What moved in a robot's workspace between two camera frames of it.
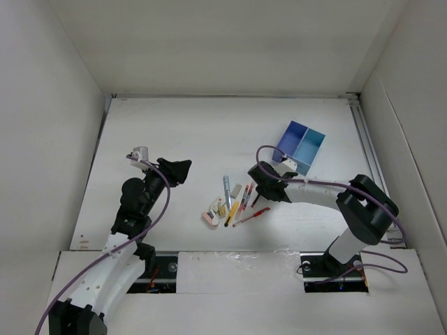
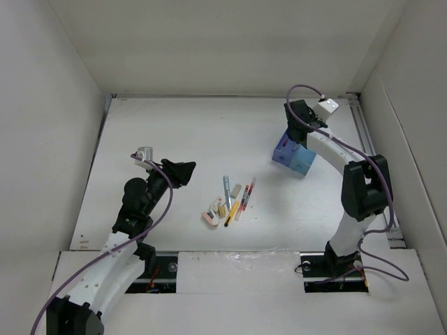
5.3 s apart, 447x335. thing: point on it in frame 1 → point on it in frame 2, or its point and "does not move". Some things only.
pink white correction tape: x=209 y=217 does not move
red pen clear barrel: x=243 y=202 does not move
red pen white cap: x=253 y=183 does not move
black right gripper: x=261 y=190 → x=311 y=114
